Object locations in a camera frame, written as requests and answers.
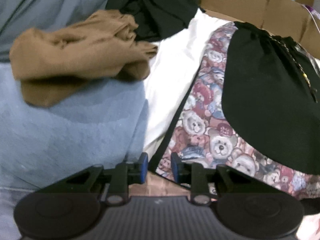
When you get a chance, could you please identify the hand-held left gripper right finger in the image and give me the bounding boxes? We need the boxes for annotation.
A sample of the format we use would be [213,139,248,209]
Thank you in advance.
[171,153,283,205]

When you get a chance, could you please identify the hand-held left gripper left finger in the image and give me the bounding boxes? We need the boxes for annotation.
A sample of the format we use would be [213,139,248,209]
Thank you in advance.
[35,152,149,205]

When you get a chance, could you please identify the black bear-print shorts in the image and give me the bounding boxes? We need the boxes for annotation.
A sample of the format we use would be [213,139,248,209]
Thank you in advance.
[150,21,320,201]

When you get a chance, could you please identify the light blue cloth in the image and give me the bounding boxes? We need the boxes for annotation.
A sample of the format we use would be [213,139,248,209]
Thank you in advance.
[0,62,150,188]

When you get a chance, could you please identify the cream bear-print bed sheet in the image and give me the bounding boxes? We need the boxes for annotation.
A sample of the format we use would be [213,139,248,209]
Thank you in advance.
[130,7,235,198]

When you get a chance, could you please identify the tan crumpled garment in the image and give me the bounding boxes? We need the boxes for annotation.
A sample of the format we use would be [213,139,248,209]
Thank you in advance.
[9,9,158,108]

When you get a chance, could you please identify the black cloth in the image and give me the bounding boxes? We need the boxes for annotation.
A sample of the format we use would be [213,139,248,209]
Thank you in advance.
[105,0,200,42]

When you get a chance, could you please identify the flat cardboard sheet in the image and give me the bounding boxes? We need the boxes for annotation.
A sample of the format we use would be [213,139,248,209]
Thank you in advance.
[175,0,320,60]

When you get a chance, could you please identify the white cable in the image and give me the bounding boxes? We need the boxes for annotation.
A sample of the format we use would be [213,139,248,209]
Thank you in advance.
[304,5,320,33]

